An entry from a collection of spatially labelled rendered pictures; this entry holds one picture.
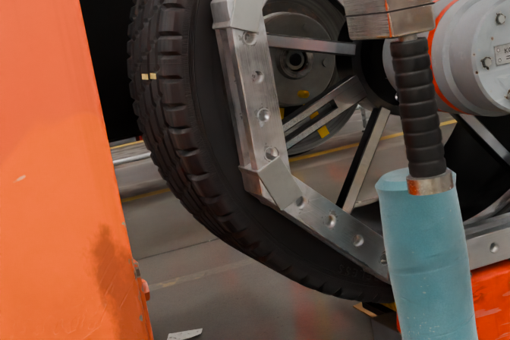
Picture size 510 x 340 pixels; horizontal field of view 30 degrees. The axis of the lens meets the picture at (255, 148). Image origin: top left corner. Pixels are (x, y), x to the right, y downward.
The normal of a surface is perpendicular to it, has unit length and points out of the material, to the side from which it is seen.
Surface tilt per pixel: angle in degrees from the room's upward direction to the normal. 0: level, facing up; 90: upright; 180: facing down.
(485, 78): 90
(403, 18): 90
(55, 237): 90
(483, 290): 90
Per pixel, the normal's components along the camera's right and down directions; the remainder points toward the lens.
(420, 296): -0.40, 0.25
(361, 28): -0.92, 0.22
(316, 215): 0.35, 0.08
